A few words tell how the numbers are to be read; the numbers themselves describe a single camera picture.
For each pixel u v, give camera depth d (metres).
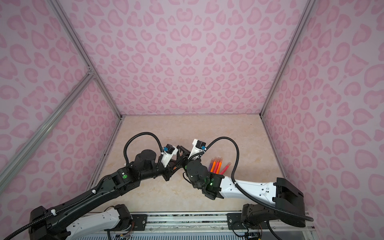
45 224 0.39
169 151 0.60
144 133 0.53
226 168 0.90
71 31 0.75
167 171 0.61
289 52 0.84
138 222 0.72
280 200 0.41
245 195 0.45
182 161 0.60
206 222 0.75
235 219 0.74
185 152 0.63
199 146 0.60
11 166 0.52
